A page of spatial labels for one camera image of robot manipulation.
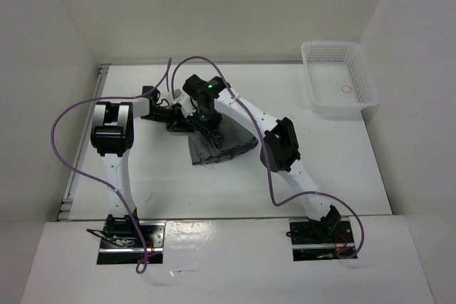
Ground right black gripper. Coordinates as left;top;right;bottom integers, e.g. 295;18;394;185
185;104;222;141

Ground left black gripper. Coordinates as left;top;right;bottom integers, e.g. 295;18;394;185
140;105;194;134

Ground grey pleated skirt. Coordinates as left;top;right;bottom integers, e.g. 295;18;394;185
166;115;259;166

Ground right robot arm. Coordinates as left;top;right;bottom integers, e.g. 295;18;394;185
183;75;341;242

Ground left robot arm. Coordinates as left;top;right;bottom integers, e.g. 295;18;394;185
90;86;184;247

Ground white plastic basket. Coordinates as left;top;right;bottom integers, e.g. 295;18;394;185
301;41;380;116

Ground rubber band in basket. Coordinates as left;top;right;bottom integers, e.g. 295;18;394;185
341;85;353;93

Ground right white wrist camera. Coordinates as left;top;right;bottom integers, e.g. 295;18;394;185
177;98;197;118

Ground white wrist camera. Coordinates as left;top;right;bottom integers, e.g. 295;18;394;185
170;89;188;105
177;98;197;118

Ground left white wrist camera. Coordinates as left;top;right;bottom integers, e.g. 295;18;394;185
170;89;188;105

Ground aluminium table edge rail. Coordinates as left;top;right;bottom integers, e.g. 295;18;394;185
56;63;111;221

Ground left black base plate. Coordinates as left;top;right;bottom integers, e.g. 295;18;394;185
96;221;165;266

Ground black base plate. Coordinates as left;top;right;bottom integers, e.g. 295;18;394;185
96;221;165;266
286;218;356;261

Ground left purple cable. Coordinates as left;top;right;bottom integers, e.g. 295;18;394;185
50;57;179;273

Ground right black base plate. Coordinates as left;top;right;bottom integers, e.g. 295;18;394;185
286;218;356;261

